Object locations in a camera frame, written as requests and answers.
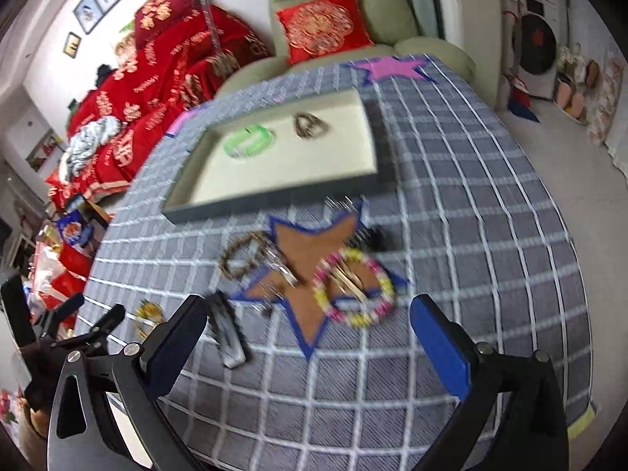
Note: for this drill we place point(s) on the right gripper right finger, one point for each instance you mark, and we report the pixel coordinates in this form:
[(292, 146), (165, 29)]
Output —
[(532, 433)]

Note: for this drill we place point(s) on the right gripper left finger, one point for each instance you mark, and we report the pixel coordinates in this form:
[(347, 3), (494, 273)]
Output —
[(83, 434)]

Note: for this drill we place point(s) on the black scalloped hair clip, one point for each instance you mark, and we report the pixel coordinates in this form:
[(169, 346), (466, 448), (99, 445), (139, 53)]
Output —
[(231, 343)]

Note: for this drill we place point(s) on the beige hair clip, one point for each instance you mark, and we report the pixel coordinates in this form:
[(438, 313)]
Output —
[(349, 283)]

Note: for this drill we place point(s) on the small black claw clip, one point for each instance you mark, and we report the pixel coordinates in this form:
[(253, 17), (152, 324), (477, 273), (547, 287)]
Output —
[(369, 239)]

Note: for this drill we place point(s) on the silver charm with ring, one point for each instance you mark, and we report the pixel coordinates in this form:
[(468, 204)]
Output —
[(271, 295)]

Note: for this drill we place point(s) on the green plastic bangle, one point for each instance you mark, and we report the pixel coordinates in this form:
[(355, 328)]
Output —
[(248, 142)]

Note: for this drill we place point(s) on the grey jewelry tray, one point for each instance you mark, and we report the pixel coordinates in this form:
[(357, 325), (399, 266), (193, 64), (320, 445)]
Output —
[(324, 148)]

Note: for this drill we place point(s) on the blue snack box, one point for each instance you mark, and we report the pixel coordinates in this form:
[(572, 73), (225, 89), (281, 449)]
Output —
[(75, 230)]

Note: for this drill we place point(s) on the grey white blanket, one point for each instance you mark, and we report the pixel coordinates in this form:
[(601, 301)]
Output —
[(83, 146)]

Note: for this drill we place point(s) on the grey checked tablecloth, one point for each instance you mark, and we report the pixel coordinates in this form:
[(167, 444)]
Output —
[(465, 219)]

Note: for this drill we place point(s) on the brown star mat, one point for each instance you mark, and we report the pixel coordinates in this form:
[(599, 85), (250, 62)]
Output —
[(317, 301)]

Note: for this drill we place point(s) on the pink star sticker left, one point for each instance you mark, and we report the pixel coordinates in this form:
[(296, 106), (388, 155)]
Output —
[(181, 120)]

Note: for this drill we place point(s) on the pink star sticker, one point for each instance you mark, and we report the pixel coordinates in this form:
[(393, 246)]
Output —
[(382, 68), (181, 120)]

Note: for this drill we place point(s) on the slippers rack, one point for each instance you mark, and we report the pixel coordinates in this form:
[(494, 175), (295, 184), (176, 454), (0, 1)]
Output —
[(576, 78)]

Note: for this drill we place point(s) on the patterned board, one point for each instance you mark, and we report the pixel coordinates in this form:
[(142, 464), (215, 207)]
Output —
[(606, 100)]

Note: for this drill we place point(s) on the pink star sticker right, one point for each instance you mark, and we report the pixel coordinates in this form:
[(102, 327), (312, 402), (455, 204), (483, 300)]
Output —
[(382, 68)]

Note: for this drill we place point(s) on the dark red pillow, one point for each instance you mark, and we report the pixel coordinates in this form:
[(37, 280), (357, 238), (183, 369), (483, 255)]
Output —
[(156, 16)]

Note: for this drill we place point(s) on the lower washing machine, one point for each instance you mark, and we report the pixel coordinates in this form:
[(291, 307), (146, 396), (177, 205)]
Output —
[(533, 32)]

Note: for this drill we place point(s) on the green recliner armchair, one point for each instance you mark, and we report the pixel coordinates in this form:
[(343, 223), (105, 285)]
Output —
[(392, 26)]

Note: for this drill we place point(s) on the red embroidered cushion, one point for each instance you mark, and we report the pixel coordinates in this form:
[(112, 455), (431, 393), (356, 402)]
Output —
[(319, 28)]

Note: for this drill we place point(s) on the small picture frame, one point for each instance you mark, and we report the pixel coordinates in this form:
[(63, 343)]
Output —
[(71, 45)]

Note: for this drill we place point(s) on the picture frame pair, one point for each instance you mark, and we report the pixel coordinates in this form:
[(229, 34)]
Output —
[(90, 12)]

